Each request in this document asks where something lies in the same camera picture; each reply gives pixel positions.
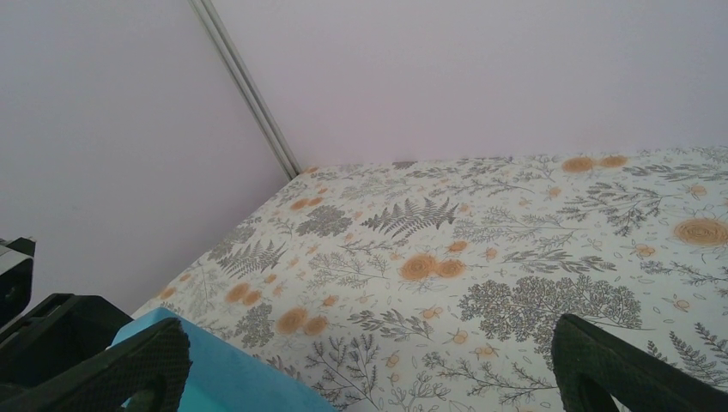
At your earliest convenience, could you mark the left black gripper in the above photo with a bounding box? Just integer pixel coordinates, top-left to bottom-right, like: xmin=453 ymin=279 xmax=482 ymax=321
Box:
xmin=1 ymin=294 xmax=132 ymax=387

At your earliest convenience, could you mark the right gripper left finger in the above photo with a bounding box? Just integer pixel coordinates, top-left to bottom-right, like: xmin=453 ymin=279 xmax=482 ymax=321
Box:
xmin=1 ymin=318 xmax=191 ymax=411

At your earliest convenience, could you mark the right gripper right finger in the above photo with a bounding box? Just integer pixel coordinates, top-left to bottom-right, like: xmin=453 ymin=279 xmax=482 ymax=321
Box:
xmin=551 ymin=314 xmax=727 ymax=411

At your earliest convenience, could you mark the floral table mat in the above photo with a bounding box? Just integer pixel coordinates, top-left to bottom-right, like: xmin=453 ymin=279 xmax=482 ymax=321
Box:
xmin=137 ymin=146 xmax=727 ymax=411

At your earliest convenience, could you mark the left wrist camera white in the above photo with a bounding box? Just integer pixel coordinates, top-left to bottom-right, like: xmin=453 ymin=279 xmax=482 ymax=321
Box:
xmin=1 ymin=237 xmax=36 ymax=328

